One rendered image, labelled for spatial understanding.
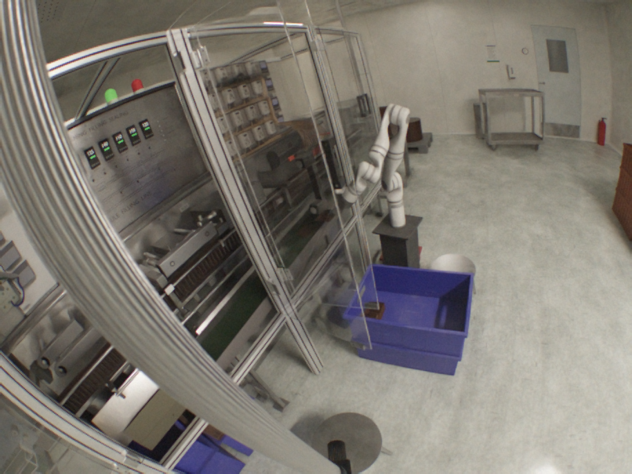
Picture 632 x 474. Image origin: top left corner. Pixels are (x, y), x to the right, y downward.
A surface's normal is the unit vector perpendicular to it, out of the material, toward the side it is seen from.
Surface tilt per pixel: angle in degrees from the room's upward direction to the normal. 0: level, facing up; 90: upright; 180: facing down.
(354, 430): 0
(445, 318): 0
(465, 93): 90
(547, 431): 0
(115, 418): 57
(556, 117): 90
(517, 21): 90
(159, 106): 90
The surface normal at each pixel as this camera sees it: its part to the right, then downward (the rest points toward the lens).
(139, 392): 0.56, -0.39
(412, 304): -0.26, -0.82
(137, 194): 0.84, 0.07
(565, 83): -0.48, 0.58
